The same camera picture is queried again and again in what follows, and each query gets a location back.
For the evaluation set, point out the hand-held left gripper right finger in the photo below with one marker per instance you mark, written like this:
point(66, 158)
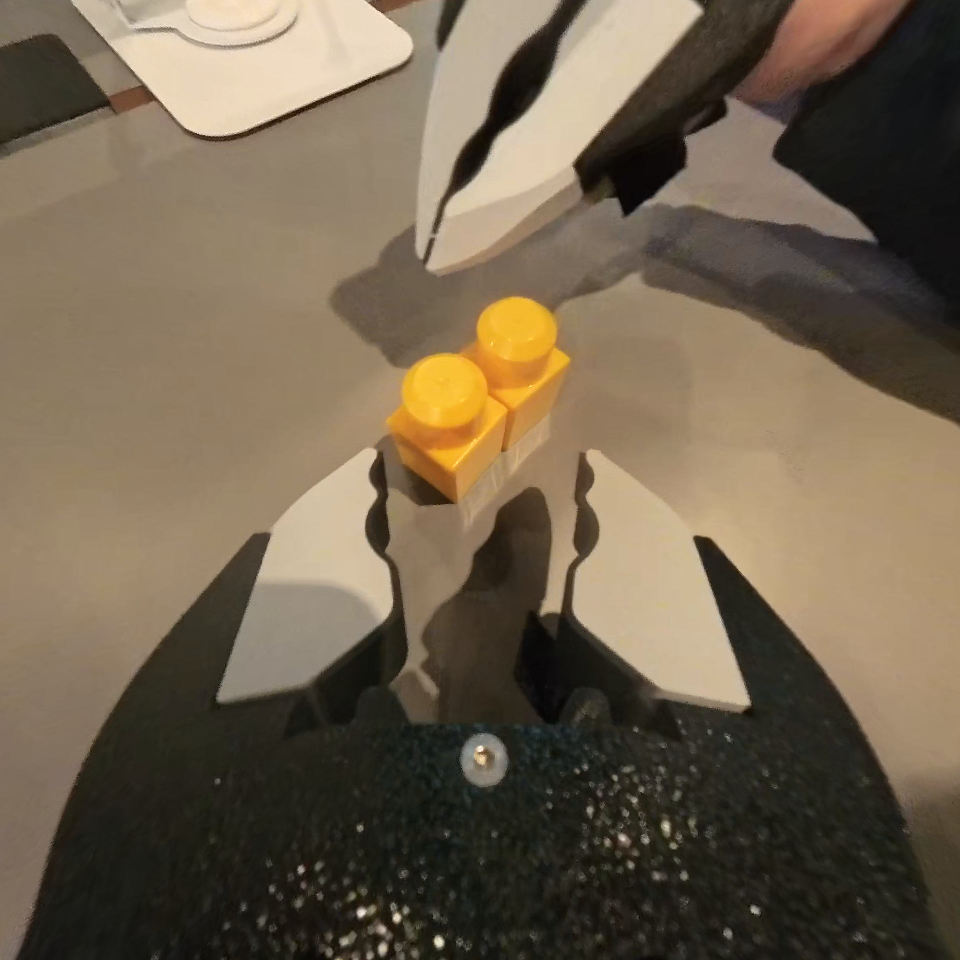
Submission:
point(652, 600)

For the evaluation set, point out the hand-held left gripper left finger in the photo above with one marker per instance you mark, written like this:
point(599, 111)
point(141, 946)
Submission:
point(315, 592)

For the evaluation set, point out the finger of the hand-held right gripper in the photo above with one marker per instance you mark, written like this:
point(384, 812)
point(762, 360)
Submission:
point(592, 97)
point(465, 90)

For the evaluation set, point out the yellow single-stud block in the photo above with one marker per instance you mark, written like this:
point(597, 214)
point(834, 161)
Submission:
point(442, 427)

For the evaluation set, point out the yellow two-stud block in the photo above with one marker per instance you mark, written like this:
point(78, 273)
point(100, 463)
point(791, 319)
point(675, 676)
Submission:
point(517, 375)

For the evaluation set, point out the person's right hand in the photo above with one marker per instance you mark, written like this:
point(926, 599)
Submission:
point(817, 45)

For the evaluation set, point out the clear acrylic stand white base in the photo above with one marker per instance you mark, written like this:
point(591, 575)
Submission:
point(262, 67)

